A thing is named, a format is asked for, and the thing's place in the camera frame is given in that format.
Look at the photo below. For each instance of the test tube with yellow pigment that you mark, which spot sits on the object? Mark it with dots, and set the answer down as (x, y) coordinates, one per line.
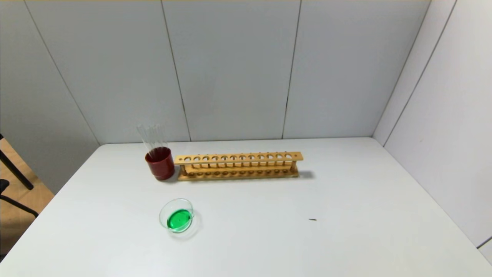
(143, 134)

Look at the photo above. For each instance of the wooden test tube rack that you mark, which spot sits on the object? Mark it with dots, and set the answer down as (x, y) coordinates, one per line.
(238, 157)

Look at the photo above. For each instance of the empty clear glass test tube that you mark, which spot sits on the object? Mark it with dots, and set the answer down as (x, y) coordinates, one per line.
(160, 136)
(153, 136)

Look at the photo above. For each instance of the dark red plastic cup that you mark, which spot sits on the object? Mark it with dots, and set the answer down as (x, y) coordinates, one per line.
(159, 165)

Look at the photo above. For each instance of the clear glass dish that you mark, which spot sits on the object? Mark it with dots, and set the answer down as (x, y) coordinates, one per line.
(179, 220)

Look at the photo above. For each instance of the black metal chair legs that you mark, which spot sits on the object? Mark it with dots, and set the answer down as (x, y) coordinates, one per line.
(29, 186)

